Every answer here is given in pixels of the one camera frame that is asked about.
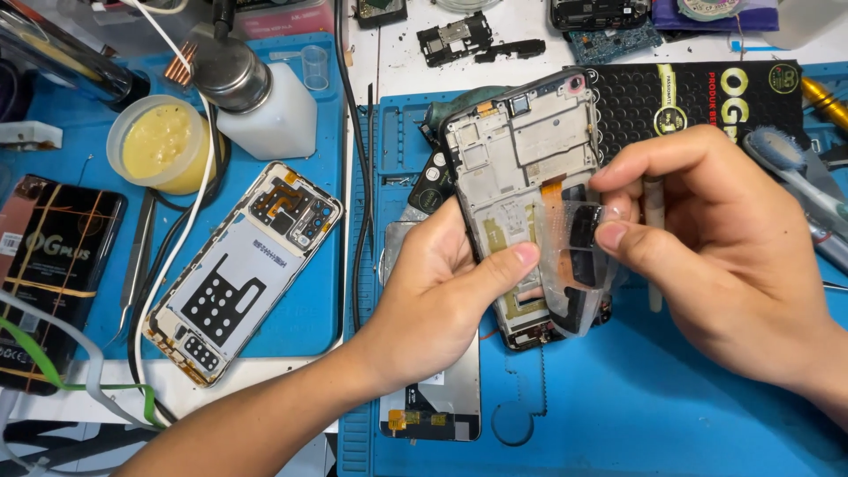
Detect thick black cable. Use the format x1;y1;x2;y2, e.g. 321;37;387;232
333;0;376;333

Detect black gold-striped screen box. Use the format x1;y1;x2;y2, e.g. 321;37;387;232
0;175;128;396

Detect thin black pry stick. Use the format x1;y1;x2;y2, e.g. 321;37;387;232
366;82;376;256

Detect black disassembled phone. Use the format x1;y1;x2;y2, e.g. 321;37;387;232
549;0;654;33

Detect person's left hand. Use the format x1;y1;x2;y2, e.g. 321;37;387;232
344;197;541;400

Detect black phone inner cover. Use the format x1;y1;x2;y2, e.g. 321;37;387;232
416;11;495;68

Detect plastic cup of yellow paste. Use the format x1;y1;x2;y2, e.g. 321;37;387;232
106;95;227;197

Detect silver metal tool handle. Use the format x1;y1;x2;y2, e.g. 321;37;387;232
803;217;848;276

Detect small electronic module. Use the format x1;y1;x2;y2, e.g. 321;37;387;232
354;0;409;29

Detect clear protective film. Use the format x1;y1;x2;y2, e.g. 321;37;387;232
533;199;621;339

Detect phone frame with screen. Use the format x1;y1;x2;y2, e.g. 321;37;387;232
437;66;613;352

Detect white solvent dispenser bottle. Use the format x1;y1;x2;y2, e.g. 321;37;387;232
191;36;319;162

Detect solder wick spool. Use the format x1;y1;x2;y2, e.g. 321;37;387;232
676;0;750;23

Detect white plastic container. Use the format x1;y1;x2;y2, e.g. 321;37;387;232
761;0;848;51

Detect pink labelled box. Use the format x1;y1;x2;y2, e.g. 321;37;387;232
233;0;336;42

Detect green and white strap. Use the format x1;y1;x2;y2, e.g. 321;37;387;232
0;290;168;433

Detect teal handled tool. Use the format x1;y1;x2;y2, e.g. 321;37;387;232
423;85;512;135

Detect blue silicone repair mat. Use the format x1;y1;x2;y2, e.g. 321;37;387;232
0;32;347;363

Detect small white plastic block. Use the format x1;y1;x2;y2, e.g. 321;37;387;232
0;121;64;152

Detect white cable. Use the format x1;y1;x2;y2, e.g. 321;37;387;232
118;0;221;426

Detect gold metal tool handle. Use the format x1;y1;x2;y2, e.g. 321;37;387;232
799;76;848;131

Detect dark glossy cylinder tool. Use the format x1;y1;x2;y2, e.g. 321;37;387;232
0;0;152;112

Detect steel tweezers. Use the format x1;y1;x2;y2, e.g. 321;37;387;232
108;188;159;347

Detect black dotted packaging card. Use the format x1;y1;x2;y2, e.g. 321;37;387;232
586;60;813;168

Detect large blue repair mat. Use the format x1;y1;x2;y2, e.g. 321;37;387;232
337;61;848;477

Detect thin black cable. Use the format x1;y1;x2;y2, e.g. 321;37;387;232
126;129;233;425

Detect blue phone circuit board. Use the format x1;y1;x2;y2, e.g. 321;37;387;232
566;19;664;66

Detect white phone back cover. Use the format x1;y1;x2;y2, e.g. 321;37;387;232
142;161;345;389

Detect purple box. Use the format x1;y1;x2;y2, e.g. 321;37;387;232
652;0;781;33

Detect blue white toothbrush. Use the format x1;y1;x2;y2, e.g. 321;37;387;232
742;125;848;227

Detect small black speaker part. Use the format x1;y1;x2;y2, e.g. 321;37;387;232
473;38;548;64

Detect black sticker with white circles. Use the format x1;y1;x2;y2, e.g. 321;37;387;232
407;148;459;217

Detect small clear plastic tube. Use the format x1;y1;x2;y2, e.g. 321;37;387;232
301;44;331;92

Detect person's right hand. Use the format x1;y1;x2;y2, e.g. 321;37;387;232
588;125;848;398

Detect replacement phone screen panel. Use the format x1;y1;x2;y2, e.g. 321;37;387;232
378;220;483;443

